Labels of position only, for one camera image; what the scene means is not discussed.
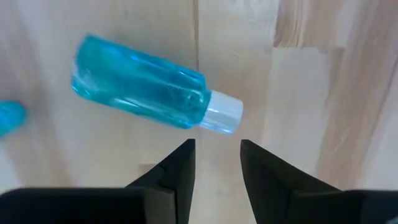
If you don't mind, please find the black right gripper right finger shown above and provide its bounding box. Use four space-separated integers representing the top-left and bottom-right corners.
240 139 398 224

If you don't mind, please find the blue mouthwash bottle white cap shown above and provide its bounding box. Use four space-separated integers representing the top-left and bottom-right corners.
70 33 244 136

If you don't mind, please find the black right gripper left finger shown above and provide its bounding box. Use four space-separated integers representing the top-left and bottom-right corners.
0 139 196 224

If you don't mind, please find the small blue plastic object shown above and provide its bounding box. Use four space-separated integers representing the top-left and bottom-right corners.
0 99 28 138

